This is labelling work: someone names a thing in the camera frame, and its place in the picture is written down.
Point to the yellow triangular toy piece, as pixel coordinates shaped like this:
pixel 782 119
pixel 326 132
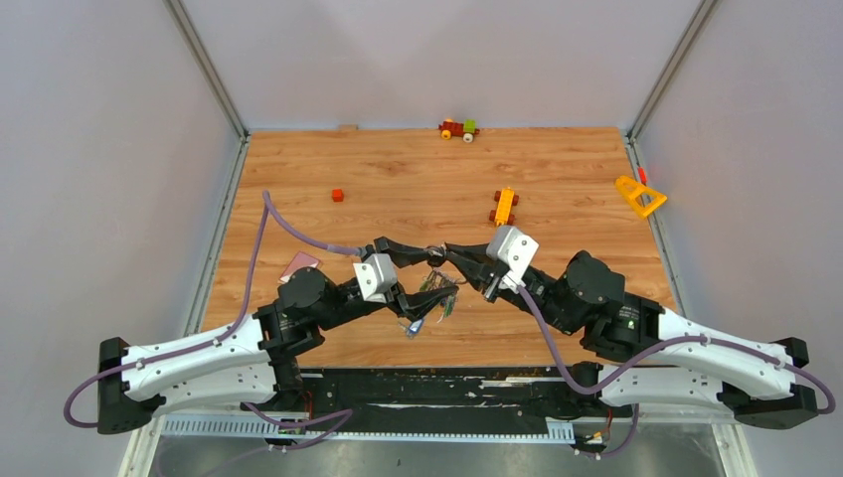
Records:
pixel 643 200

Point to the yellow brown toy car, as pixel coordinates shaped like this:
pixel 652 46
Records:
pixel 505 201

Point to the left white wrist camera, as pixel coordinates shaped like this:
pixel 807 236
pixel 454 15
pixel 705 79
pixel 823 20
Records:
pixel 376 275

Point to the keyring with colourful keys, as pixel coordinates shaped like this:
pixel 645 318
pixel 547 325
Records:
pixel 435 278

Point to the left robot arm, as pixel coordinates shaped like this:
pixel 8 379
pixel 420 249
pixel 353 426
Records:
pixel 254 358

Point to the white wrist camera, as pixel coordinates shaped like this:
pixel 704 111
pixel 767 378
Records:
pixel 376 275
pixel 514 249

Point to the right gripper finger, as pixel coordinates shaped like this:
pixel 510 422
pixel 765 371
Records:
pixel 478 272
pixel 474 253

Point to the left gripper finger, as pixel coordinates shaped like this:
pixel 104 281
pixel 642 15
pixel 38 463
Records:
pixel 403 255
pixel 415 306

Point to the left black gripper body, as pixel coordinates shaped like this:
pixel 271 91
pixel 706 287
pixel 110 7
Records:
pixel 348 310

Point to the pink card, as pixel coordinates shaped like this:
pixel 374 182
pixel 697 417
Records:
pixel 300 260

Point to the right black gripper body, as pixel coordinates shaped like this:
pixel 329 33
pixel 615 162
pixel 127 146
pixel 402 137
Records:
pixel 535 296

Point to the red green toy car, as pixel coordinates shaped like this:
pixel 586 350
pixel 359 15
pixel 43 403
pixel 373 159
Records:
pixel 467 130

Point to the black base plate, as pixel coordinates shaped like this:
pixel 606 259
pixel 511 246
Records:
pixel 457 400

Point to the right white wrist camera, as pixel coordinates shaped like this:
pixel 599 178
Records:
pixel 514 249

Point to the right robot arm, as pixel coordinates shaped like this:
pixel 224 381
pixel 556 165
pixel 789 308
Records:
pixel 623 349

